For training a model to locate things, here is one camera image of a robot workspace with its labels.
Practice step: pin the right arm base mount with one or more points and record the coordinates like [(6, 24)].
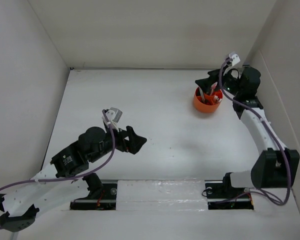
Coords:
[(221, 195)]

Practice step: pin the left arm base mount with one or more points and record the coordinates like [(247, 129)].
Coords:
[(102, 195)]

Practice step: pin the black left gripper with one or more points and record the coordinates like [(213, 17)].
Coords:
[(134, 142)]

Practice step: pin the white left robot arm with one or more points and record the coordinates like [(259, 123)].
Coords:
[(70, 175)]

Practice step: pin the pink pencil sharpener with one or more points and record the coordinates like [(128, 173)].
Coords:
[(216, 99)]

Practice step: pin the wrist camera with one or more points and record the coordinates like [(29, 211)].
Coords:
[(232, 59), (112, 115)]

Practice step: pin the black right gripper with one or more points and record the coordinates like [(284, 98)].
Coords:
[(205, 84)]

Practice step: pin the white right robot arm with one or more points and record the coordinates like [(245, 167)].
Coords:
[(276, 166)]

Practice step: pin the orange round compartment container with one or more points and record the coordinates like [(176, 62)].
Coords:
[(209, 107)]

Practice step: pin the front metal rail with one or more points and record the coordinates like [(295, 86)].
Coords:
[(176, 195)]

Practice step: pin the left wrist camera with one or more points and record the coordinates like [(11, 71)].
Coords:
[(112, 115)]

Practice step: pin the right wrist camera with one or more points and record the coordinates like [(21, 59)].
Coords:
[(232, 59)]

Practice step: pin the black handled scissors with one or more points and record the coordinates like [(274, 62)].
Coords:
[(202, 94)]

